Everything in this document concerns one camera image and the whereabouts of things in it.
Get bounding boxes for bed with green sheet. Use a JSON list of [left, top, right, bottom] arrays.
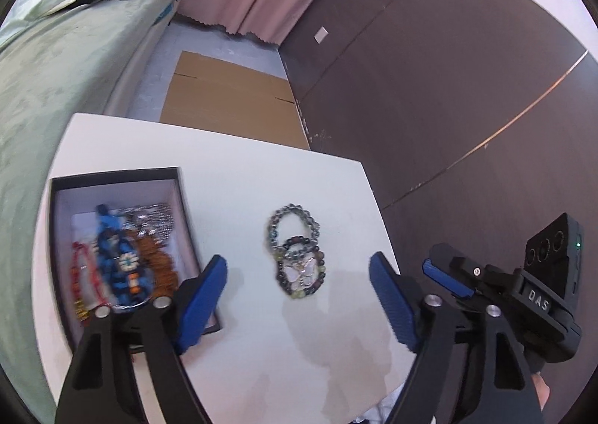
[[0, 0, 195, 411]]

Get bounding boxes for blue woven bracelet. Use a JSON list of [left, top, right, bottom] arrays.
[[95, 203, 153, 311]]

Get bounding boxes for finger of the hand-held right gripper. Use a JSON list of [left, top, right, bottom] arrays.
[[430, 244, 519, 294], [422, 258, 496, 300]]

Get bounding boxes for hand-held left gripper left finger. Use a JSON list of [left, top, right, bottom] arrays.
[[55, 254, 229, 424]]

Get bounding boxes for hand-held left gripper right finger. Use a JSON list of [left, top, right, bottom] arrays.
[[368, 251, 545, 424]]

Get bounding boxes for black square gift box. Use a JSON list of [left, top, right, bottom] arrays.
[[49, 166, 223, 356]]

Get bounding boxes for grey bead bracelet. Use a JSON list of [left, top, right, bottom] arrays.
[[267, 203, 321, 253]]

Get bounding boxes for silver chain bracelet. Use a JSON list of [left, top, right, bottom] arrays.
[[116, 202, 175, 239]]

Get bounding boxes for flat brown cardboard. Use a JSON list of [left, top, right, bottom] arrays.
[[160, 51, 312, 152]]

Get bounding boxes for brown seed bead bracelet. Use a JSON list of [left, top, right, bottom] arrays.
[[135, 234, 181, 295]]

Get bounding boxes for red string bracelet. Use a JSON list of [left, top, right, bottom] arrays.
[[70, 240, 107, 323]]

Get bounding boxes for person's right hand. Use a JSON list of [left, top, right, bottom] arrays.
[[531, 372, 551, 422]]

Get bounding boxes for butterfly charm bead bracelet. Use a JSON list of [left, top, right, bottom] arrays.
[[273, 236, 327, 300]]

